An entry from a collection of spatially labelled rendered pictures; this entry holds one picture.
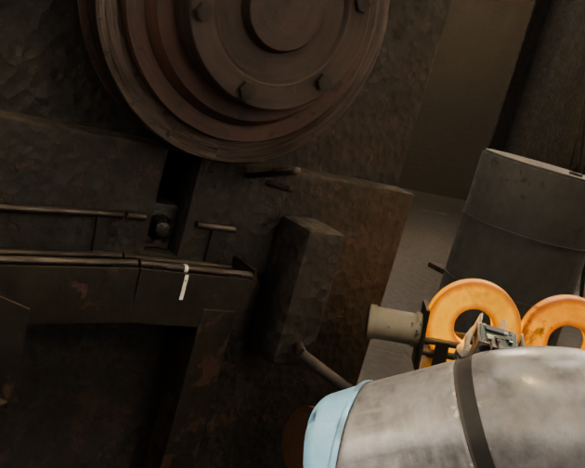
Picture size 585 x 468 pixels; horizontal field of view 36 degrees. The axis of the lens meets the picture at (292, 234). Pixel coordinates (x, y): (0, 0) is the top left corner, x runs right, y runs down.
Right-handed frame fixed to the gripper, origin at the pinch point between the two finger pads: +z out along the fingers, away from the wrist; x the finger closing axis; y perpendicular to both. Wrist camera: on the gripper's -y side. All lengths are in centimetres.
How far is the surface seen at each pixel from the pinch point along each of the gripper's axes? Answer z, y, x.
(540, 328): 6.5, -0.1, -10.6
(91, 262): -16, 4, 59
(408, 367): 170, -131, -24
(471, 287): 7.6, 3.2, 2.4
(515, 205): 228, -76, -53
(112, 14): -9, 37, 63
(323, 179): 18.9, 9.5, 30.5
